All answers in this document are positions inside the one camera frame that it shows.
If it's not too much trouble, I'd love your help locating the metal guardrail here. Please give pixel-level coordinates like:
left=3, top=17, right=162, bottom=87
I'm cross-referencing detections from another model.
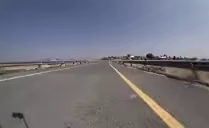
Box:
left=113, top=59, right=209, bottom=81
left=0, top=59, right=91, bottom=77

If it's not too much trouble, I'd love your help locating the dry dirt verge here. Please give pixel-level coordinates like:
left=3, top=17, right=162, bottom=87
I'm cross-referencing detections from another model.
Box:
left=0, top=64, right=76, bottom=81
left=125, top=63, right=209, bottom=88

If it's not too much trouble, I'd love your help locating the grey asphalt road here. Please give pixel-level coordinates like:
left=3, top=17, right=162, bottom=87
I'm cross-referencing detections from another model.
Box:
left=0, top=60, right=209, bottom=128

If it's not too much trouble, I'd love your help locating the row of trees and buildings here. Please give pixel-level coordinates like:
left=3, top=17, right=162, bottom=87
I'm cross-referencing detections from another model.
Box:
left=101, top=52, right=209, bottom=62

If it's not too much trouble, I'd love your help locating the white painted line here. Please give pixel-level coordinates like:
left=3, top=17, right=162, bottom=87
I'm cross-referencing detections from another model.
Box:
left=0, top=63, right=91, bottom=85

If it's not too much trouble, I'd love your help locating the robot's own part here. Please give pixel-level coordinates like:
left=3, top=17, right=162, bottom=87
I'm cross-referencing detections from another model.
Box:
left=11, top=112, right=30, bottom=128

